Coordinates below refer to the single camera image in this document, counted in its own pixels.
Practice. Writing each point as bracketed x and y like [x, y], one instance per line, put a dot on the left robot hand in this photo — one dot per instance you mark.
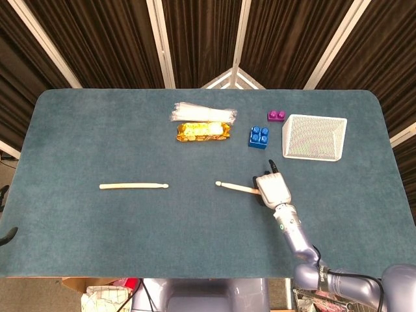
[8, 234]

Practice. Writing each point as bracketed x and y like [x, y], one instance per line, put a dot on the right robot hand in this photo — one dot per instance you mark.
[273, 190]

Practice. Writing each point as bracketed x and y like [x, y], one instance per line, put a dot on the wooden drumstick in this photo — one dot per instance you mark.
[237, 187]
[130, 186]

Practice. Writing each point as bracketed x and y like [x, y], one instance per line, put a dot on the right lavender robot arm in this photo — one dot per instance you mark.
[299, 240]

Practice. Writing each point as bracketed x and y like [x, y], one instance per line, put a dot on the blue building block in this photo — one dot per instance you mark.
[259, 138]

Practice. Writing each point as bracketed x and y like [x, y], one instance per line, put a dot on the white mesh basket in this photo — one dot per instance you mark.
[313, 139]

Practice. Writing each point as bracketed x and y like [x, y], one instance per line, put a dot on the purple building block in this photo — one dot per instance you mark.
[276, 116]

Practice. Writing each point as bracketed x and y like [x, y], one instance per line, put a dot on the cardboard box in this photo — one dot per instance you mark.
[78, 283]

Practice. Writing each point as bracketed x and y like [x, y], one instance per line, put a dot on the gold foil snack package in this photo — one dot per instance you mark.
[203, 131]

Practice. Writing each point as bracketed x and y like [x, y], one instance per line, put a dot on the white checked cloth bag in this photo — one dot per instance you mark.
[104, 300]

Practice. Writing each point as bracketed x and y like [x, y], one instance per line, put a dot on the teal felt table mat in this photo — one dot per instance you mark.
[162, 227]

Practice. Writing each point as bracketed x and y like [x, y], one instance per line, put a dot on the lavender robot torso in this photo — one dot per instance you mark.
[201, 295]

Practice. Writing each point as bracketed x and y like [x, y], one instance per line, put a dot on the red package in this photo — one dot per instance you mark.
[128, 283]

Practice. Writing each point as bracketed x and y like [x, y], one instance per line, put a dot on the dark brown pleated curtain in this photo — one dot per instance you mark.
[107, 39]

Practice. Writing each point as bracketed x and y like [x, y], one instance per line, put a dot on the white metal frame bar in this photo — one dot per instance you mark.
[8, 150]
[403, 138]

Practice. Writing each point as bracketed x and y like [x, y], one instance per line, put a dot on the white metal frame post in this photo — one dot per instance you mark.
[161, 45]
[47, 45]
[333, 45]

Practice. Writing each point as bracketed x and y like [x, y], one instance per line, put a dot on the white forked frame post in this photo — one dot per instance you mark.
[242, 32]

